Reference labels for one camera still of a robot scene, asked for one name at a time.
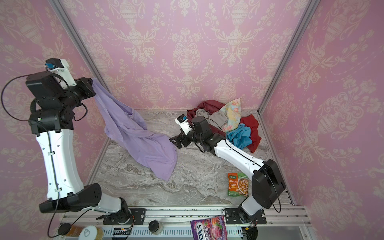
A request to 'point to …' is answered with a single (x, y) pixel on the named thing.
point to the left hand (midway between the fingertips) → (92, 78)
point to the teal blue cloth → (240, 137)
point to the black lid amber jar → (64, 229)
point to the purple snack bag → (213, 228)
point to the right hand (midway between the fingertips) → (177, 134)
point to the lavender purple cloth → (126, 128)
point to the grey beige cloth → (217, 118)
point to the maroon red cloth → (250, 121)
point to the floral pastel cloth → (233, 108)
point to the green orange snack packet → (238, 184)
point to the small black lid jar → (155, 227)
